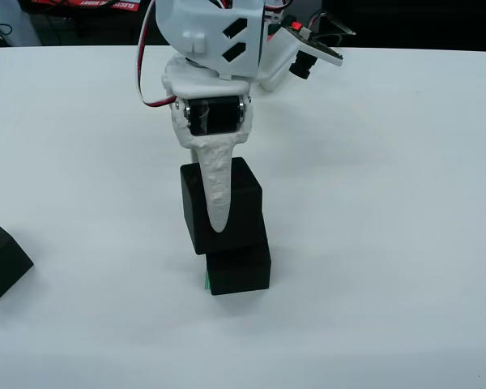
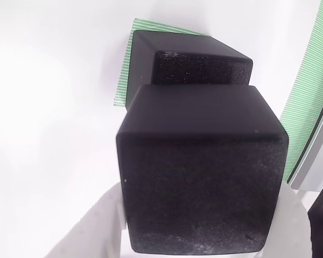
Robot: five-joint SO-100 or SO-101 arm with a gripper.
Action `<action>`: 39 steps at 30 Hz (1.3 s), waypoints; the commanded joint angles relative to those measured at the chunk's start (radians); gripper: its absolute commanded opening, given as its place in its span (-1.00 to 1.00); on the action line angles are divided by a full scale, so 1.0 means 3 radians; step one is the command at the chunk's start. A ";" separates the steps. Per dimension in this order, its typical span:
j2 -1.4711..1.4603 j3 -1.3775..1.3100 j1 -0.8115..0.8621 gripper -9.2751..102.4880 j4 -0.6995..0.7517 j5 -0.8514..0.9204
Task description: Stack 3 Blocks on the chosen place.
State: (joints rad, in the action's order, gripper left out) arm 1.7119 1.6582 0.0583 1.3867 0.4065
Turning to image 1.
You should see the wrist camera on white bracket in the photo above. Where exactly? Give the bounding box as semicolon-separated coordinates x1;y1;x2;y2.
262;22;344;82

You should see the red white black servo cable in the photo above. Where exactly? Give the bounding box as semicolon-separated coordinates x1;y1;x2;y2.
135;0;178;109

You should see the black cube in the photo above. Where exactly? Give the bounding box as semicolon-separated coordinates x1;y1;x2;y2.
179;156;264;256
205;210;273;297
0;213;36;306

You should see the black camera cable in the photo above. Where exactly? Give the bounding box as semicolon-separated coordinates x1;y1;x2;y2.
307;10;356;37

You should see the red printed package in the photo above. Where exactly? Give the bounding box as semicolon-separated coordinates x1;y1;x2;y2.
31;0;141;12

